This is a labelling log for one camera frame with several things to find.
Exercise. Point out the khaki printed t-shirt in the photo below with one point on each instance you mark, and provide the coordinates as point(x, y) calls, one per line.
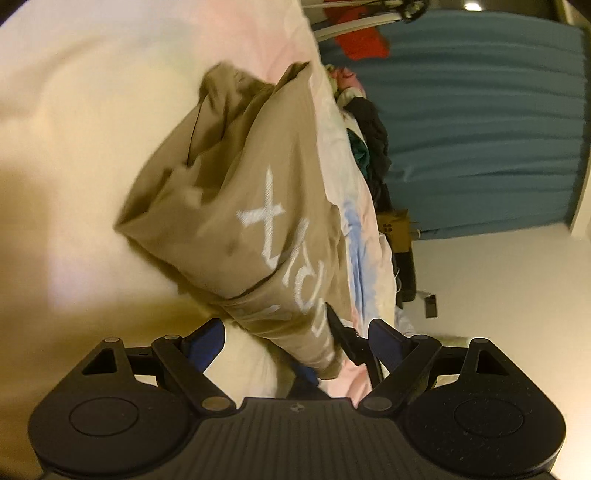
point(231, 194)

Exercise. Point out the black garment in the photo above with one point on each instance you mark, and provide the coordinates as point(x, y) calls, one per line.
point(374, 138)

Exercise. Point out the dark wall socket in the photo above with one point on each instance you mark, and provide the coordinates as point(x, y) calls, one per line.
point(431, 306)

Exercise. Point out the red cloth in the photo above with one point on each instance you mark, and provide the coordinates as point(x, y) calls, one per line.
point(360, 37)

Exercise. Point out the wide blue curtain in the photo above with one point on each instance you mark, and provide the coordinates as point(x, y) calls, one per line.
point(485, 129)

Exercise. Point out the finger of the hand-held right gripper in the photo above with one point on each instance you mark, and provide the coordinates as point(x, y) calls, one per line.
point(307, 377)
point(348, 344)

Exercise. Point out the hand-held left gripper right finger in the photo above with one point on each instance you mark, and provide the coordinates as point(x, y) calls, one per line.
point(385, 344)

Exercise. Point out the pink garment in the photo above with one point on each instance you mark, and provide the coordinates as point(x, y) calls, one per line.
point(346, 78)

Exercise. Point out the yellow paper bag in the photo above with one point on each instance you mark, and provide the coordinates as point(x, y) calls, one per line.
point(392, 230)

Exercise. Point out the dark green garment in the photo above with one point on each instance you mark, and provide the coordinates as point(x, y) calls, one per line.
point(359, 154)

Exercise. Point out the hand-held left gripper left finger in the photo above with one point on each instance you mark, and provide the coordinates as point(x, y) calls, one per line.
point(210, 341)

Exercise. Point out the pastel tie-dye bed blanket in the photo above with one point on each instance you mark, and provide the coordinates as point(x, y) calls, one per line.
point(69, 138)

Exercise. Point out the black bed headboard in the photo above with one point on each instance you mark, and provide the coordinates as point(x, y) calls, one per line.
point(406, 277)

